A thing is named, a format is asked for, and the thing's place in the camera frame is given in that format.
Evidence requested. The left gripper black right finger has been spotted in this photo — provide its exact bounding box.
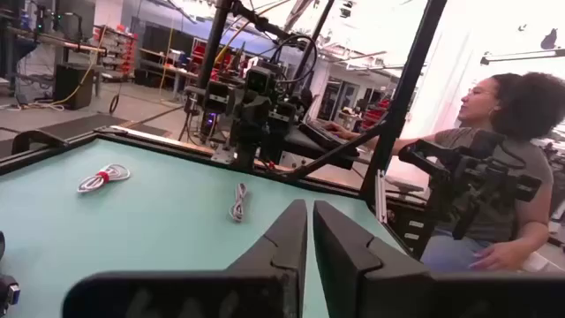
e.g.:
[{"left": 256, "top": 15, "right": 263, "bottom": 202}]
[{"left": 313, "top": 201, "right": 565, "bottom": 318}]

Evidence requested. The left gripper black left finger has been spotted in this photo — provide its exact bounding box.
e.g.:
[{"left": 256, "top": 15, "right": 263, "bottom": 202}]
[{"left": 61, "top": 199, "right": 309, "bottom": 318}]

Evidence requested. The black-white braided cable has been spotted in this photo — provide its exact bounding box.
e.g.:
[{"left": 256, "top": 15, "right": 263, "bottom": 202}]
[{"left": 228, "top": 182, "right": 248, "bottom": 223}]

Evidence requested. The white cable with red tie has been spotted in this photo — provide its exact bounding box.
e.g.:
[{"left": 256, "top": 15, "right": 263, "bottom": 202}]
[{"left": 76, "top": 163, "right": 132, "bottom": 194}]

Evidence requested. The black USB cable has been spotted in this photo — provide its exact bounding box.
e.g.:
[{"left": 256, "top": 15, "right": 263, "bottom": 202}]
[{"left": 0, "top": 230, "right": 21, "bottom": 317}]

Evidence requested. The black keyboard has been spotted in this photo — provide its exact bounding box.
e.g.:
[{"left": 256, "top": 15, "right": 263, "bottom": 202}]
[{"left": 298, "top": 121, "right": 361, "bottom": 156}]

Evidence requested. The person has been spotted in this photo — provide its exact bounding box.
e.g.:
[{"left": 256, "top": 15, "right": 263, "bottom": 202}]
[{"left": 324, "top": 72, "right": 565, "bottom": 273}]

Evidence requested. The shelf with red bins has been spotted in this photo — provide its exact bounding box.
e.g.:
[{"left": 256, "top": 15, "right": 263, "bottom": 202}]
[{"left": 93, "top": 24, "right": 139, "bottom": 81}]

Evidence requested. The black cabinet box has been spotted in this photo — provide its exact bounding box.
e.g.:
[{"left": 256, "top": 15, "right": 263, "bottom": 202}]
[{"left": 53, "top": 62, "right": 94, "bottom": 110}]

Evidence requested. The white light tube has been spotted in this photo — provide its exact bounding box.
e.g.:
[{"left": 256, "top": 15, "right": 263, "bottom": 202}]
[{"left": 479, "top": 47, "right": 565, "bottom": 66}]

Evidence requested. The black table frame with lights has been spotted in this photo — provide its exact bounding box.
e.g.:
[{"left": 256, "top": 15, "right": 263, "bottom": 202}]
[{"left": 0, "top": 0, "right": 449, "bottom": 261}]

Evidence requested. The black table handle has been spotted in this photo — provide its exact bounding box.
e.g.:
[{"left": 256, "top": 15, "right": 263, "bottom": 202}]
[{"left": 11, "top": 129, "right": 70, "bottom": 155}]

